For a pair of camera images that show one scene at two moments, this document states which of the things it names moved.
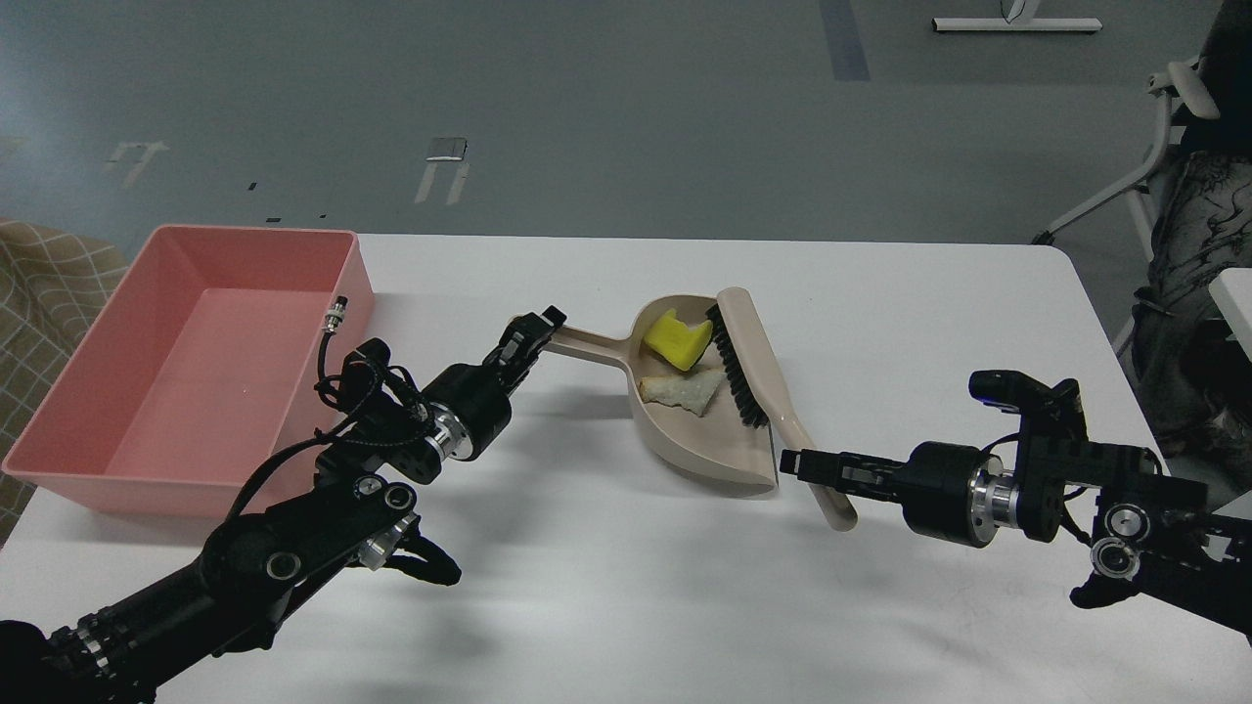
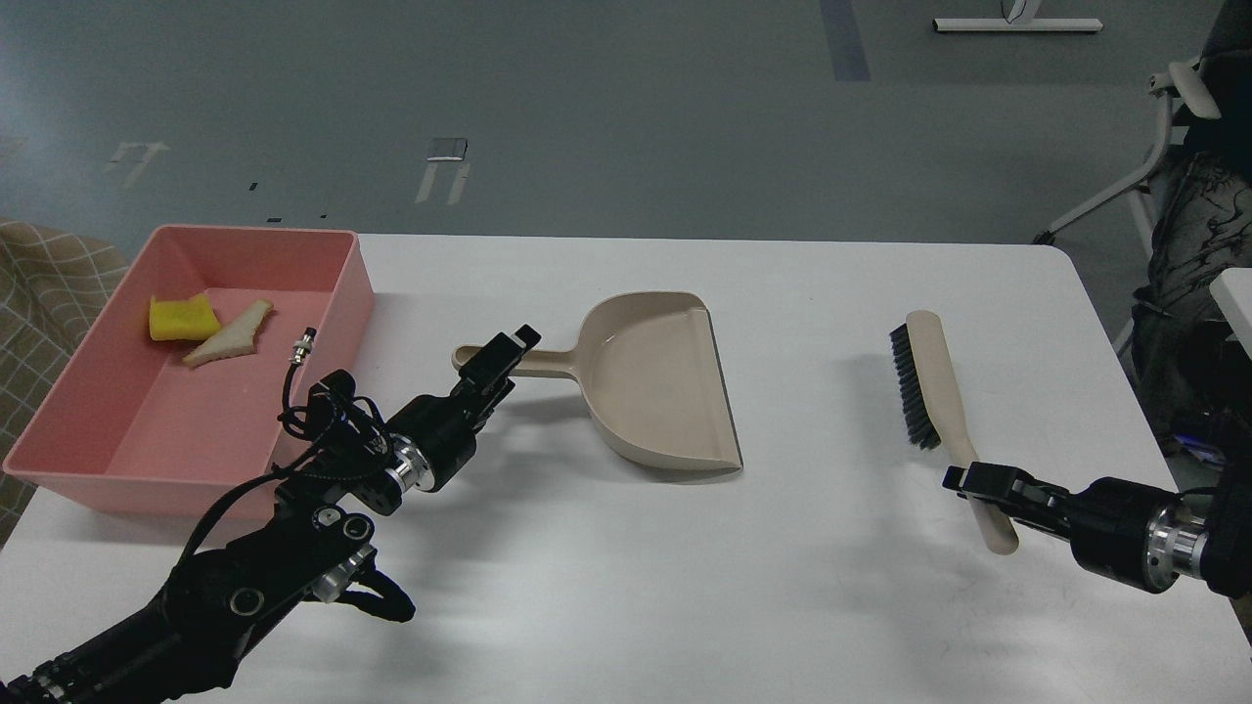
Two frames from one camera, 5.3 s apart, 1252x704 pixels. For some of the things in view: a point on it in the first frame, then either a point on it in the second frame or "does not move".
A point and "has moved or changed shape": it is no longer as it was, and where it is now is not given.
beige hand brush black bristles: [763, 392] → [933, 415]
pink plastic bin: [202, 375] does not move
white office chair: [1178, 78] does not move
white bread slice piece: [693, 391] → [235, 339]
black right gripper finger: [855, 476] → [1037, 519]
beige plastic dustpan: [727, 448] has moved or changed shape
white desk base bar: [1017, 23] does not move
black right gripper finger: [822, 464] → [1006, 482]
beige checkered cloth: [53, 286] does not move
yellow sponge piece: [677, 343] → [183, 320]
